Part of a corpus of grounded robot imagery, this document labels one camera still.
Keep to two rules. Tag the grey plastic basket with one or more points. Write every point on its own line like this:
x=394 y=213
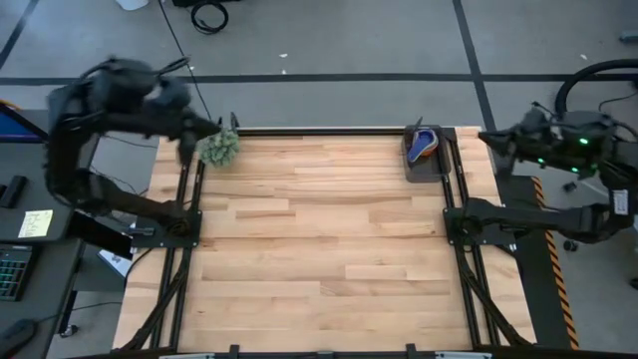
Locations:
x=423 y=169

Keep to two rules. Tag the hazard striped floor mat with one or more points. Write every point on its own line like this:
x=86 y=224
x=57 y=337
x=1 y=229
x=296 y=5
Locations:
x=536 y=289

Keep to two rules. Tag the black keyboard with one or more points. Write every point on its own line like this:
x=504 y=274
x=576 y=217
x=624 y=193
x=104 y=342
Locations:
x=12 y=271

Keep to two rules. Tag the blue measuring cup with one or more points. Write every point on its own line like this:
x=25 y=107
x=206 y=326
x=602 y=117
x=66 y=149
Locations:
x=421 y=144

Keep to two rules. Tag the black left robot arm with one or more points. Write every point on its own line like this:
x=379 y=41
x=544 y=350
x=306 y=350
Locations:
x=124 y=114

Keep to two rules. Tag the yellow sticky note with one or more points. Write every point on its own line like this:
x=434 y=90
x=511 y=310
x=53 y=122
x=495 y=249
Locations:
x=36 y=223

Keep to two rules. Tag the black table frame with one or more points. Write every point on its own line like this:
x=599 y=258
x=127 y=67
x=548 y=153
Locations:
x=192 y=279

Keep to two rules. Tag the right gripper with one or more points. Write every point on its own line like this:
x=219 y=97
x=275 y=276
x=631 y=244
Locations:
x=528 y=142

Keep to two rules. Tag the white bin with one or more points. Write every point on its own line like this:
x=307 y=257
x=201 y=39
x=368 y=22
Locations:
x=132 y=3

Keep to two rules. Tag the black desk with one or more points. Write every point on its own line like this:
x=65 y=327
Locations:
x=45 y=279

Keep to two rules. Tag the black floor equipment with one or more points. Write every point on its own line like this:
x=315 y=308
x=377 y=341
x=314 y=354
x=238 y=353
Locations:
x=204 y=2

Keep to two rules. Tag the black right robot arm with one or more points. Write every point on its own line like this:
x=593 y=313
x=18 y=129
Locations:
x=548 y=219

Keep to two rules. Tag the orange measuring cup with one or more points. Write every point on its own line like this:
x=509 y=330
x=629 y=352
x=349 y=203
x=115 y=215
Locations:
x=429 y=151

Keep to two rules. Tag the green potted plant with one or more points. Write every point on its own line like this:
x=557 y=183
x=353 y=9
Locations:
x=219 y=148

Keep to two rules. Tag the blue screen monitor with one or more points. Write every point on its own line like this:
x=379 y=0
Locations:
x=15 y=127

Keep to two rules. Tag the black handheld device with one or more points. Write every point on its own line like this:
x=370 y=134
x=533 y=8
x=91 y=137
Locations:
x=12 y=192

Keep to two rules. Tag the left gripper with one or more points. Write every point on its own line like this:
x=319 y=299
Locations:
x=187 y=139

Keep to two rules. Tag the black computer mouse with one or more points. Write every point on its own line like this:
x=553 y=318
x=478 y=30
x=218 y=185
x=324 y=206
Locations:
x=15 y=336

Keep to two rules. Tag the grey floor object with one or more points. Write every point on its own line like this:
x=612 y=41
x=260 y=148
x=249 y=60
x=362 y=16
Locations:
x=629 y=36

